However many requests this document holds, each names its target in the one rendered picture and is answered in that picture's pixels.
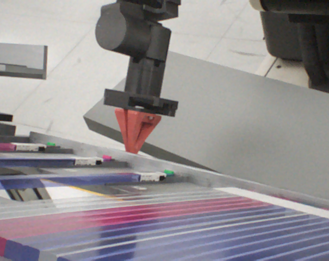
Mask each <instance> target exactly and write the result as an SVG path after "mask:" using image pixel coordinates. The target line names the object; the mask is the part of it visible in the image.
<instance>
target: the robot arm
mask: <svg viewBox="0 0 329 261"><path fill-rule="evenodd" d="M179 5H182V1H181V0H116V3H111V4H106V5H102V7H101V16H100V18H99V19H98V22H97V23H96V27H95V37H96V40H97V43H98V45H99V46H100V47H101V48H103V49H106V50H109V51H111V52H115V53H120V54H123V55H127V56H128V57H129V62H128V69H127V75H126V82H125V88H124V91H118V90H111V89H105V90H104V103H103V105H109V106H113V107H119V108H122V109H118V108H115V111H114V113H115V115H116V118H117V121H118V124H119V127H120V131H121V133H122V136H123V141H124V145H125V151H126V152H130V153H136V154H138V152H139V150H140V148H141V146H142V145H143V144H144V142H145V140H146V139H147V137H148V136H149V135H150V134H151V133H152V131H153V129H154V128H155V127H156V126H157V125H158V123H159V122H160V120H161V118H162V116H158V115H155V114H160V115H163V116H169V117H175V112H176V110H177V109H178V104H179V102H178V101H175V100H169V99H166V98H160V93H161V89H162V83H163V80H164V73H165V66H166V60H167V53H168V50H169V43H170V40H171V33H172V31H171V29H168V28H166V27H164V26H162V24H161V23H159V21H164V20H170V19H173V18H178V6H179ZM136 106H139V107H144V109H143V108H139V107H136Z"/></svg>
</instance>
